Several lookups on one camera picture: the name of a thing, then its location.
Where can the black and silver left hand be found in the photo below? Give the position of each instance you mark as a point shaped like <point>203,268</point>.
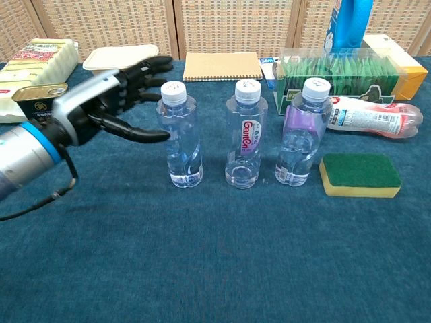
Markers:
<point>87,97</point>

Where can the clear water bottle white cap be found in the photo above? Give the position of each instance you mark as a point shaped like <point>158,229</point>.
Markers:
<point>299,151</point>
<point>182,151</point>
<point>242,168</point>

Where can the beige lidded food container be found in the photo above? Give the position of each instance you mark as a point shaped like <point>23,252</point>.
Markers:
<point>111,57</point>

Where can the black luncheon meat can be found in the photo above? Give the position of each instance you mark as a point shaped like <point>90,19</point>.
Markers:
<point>37,92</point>

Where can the yellow sponge multipack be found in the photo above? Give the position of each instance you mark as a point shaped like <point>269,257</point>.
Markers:
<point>43,64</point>

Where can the brown spiral notebook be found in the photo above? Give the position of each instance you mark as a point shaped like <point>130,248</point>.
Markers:
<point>219,65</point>

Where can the woven folding screen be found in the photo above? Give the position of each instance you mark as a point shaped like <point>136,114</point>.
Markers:
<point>235,23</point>

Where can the dark blue table mat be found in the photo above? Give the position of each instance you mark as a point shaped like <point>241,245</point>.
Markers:
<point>235,252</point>

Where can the clear box of green sachets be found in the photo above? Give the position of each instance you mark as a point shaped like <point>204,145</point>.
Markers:
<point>336,70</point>

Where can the blue pump dispenser bottle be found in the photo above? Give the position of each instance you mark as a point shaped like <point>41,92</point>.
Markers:
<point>350,23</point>

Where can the green and yellow scouring sponge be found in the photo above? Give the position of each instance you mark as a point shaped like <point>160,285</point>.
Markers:
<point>360,171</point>

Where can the red and white labelled bottle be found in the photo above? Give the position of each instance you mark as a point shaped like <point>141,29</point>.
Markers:
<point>370,117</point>

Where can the white and orange carton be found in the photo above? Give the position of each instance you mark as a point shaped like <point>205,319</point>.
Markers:
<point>404,64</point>

